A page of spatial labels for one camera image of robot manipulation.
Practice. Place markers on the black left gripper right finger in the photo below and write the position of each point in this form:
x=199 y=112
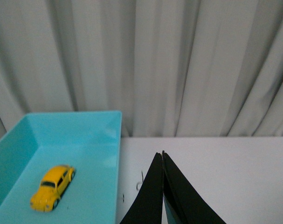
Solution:
x=183 y=204

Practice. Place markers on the turquoise plastic storage tray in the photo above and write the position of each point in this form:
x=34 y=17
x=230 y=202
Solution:
x=88 y=141

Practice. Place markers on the white pleated curtain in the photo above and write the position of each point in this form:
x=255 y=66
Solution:
x=174 y=68

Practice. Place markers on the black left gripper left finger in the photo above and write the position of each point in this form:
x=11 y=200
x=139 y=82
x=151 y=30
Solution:
x=147 y=206

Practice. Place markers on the yellow beetle toy car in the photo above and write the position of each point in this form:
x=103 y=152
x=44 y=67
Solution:
x=52 y=187

